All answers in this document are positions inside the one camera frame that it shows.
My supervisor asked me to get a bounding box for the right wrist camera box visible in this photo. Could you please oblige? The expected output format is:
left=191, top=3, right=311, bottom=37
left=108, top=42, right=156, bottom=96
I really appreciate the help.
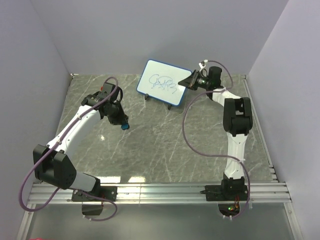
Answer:
left=208, top=66, right=222, bottom=86

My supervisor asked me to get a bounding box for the blue-framed whiteboard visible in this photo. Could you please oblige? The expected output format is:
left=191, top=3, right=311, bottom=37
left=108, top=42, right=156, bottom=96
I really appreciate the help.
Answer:
left=136, top=59, right=192, bottom=106

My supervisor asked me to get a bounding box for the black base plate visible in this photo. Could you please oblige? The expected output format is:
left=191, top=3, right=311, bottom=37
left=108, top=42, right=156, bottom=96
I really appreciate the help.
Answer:
left=201, top=185, right=249, bottom=202
left=71, top=185, right=118, bottom=202

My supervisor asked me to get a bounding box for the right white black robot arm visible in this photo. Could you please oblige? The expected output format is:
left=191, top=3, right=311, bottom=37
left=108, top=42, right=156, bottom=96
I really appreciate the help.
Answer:
left=178, top=66, right=253, bottom=201

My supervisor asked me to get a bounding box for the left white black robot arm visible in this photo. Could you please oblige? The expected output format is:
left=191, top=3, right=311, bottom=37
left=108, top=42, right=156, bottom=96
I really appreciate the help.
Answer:
left=33, top=89, right=130, bottom=201

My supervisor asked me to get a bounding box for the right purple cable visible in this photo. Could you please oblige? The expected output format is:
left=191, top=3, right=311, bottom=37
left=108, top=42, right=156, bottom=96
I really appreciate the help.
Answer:
left=181, top=59, right=251, bottom=220

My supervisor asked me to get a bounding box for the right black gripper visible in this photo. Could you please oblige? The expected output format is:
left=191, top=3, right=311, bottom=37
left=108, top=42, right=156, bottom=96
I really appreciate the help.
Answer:
left=177, top=71, right=210, bottom=92

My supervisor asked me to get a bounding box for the right side aluminium rail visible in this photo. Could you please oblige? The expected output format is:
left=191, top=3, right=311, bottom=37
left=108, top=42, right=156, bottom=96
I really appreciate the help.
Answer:
left=241, top=74, right=280, bottom=182

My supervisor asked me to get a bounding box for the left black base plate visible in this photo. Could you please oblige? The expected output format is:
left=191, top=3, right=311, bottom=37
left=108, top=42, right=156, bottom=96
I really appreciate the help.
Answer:
left=71, top=185, right=118, bottom=202

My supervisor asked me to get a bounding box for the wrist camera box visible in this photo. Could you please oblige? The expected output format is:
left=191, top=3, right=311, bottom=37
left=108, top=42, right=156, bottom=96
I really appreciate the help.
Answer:
left=100, top=82, right=116, bottom=95
left=208, top=66, right=222, bottom=86

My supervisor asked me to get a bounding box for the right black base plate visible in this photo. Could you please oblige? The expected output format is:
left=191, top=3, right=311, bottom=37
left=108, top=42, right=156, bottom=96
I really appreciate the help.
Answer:
left=201, top=185, right=249, bottom=202

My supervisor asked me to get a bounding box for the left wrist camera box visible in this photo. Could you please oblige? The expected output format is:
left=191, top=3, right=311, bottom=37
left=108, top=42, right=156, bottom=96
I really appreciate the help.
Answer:
left=100, top=82, right=116, bottom=95

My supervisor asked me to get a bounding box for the blue heart-shaped eraser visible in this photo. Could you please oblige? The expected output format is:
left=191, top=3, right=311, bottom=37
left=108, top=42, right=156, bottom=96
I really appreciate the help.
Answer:
left=121, top=122, right=130, bottom=131

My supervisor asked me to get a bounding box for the aluminium mounting rail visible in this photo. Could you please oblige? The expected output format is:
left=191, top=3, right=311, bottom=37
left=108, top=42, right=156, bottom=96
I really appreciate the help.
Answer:
left=27, top=182, right=292, bottom=205

